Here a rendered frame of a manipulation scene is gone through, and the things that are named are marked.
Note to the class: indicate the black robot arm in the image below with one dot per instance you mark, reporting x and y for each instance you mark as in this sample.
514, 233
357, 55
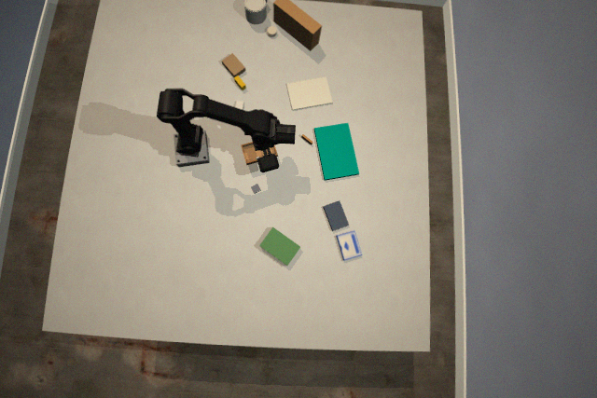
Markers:
264, 127

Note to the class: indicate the beige mug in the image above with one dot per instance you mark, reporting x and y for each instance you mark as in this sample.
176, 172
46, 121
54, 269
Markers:
255, 11

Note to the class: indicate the wooden ball-in-hole puzzle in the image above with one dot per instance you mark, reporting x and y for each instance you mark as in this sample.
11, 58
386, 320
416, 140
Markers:
251, 155

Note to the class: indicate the small yellow block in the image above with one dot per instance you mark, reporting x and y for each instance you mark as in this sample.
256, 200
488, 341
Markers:
239, 82

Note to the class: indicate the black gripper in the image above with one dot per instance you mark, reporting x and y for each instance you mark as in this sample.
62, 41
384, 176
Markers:
269, 161

